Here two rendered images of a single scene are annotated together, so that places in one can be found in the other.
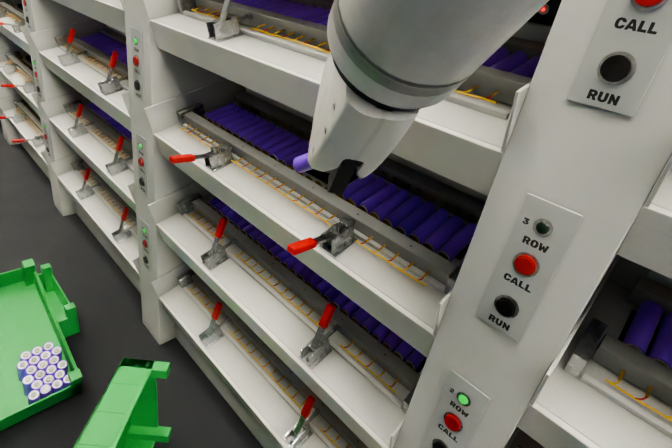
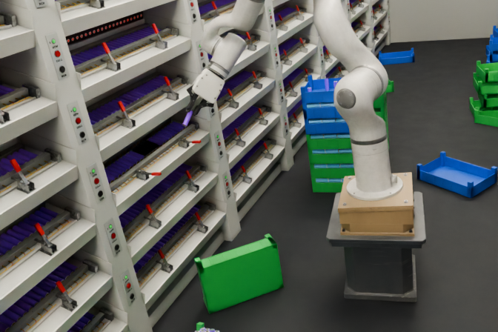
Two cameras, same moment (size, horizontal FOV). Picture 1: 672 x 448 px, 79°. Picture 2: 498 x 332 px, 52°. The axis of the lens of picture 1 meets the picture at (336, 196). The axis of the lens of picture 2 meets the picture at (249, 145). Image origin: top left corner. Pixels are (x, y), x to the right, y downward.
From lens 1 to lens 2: 1.95 m
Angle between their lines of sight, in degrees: 88
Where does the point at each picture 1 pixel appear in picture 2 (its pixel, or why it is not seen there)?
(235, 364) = (178, 256)
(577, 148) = not seen: hidden behind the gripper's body
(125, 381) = (210, 262)
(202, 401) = (183, 301)
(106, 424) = (228, 255)
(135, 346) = not seen: outside the picture
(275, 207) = (169, 158)
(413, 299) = (200, 134)
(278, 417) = (197, 237)
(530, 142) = not seen: hidden behind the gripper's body
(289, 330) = (186, 196)
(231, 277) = (164, 217)
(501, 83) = (178, 81)
